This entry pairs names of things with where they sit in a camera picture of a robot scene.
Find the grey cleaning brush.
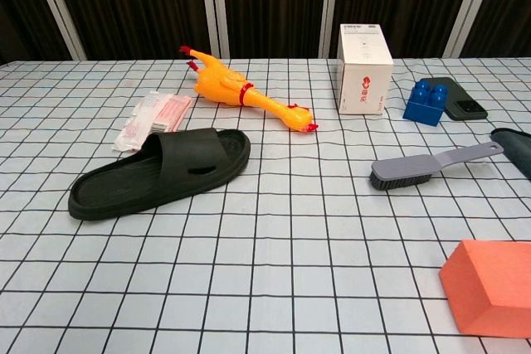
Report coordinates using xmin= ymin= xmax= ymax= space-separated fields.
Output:
xmin=370 ymin=142 xmax=504 ymax=192

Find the black rubber slipper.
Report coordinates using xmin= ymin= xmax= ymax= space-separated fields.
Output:
xmin=68 ymin=127 xmax=252 ymax=221

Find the yellow rubber chicken toy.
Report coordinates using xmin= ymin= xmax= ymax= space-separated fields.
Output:
xmin=178 ymin=45 xmax=320 ymax=133

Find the checkered tablecloth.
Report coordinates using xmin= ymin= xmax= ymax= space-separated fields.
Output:
xmin=0 ymin=57 xmax=531 ymax=354

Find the white cardboard box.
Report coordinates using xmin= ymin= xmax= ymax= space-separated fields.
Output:
xmin=336 ymin=23 xmax=395 ymax=116

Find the pink plastic packet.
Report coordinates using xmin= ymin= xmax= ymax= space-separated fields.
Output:
xmin=112 ymin=90 xmax=193 ymax=153

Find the blue building block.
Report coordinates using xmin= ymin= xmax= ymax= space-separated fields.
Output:
xmin=402 ymin=78 xmax=449 ymax=127

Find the dark smartphone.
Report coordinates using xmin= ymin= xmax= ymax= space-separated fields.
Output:
xmin=421 ymin=76 xmax=489 ymax=122

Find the dark grey towel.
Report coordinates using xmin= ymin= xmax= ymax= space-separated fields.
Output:
xmin=490 ymin=128 xmax=531 ymax=183

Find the orange foam block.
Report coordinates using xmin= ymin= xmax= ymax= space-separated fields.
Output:
xmin=439 ymin=239 xmax=531 ymax=338

